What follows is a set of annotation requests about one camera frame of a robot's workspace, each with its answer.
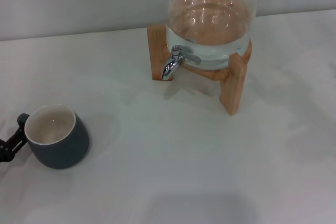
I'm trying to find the black ceramic cup white inside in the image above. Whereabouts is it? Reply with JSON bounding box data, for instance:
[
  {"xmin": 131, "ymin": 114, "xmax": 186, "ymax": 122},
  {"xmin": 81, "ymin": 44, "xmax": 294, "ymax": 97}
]
[{"xmin": 16, "ymin": 104, "xmax": 90, "ymax": 170}]

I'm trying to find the chrome faucet tap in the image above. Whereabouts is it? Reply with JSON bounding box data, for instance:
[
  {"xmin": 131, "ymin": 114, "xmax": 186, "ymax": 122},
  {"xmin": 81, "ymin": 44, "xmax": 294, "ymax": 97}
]
[{"xmin": 161, "ymin": 45, "xmax": 202, "ymax": 81}]

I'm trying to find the wooden dispenser stand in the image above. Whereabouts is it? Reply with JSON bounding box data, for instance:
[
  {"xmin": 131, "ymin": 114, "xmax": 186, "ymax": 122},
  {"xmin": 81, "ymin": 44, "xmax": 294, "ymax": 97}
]
[{"xmin": 146, "ymin": 23, "xmax": 253, "ymax": 116}]

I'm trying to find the glass water dispenser jar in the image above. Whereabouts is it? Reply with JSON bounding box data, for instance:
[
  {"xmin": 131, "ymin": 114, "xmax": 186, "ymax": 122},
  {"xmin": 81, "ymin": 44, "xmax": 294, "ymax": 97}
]
[{"xmin": 165, "ymin": 0, "xmax": 264, "ymax": 70}]

